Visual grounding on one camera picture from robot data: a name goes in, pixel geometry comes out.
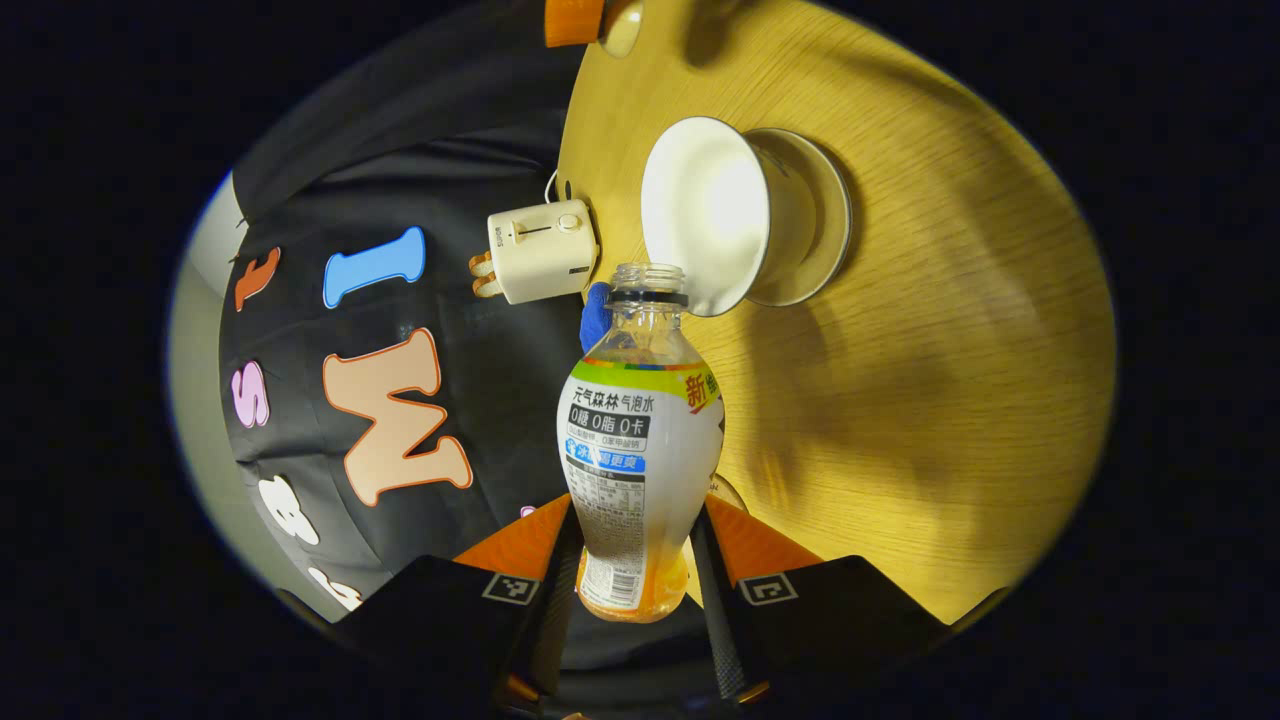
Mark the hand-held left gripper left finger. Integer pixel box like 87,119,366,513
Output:
335,495,581,701

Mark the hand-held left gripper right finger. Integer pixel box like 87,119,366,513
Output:
690,495,951,701

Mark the cream teacup lid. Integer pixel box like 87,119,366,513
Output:
600,0,645,58

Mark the round brown coaster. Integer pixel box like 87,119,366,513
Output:
704,472,749,517

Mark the cream teacup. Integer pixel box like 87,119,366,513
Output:
640,116,793,318

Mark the clear water bottle orange drink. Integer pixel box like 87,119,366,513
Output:
556,262,726,623

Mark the white toaster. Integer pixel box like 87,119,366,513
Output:
487,199,601,305

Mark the blue towel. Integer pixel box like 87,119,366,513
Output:
579,282,614,353

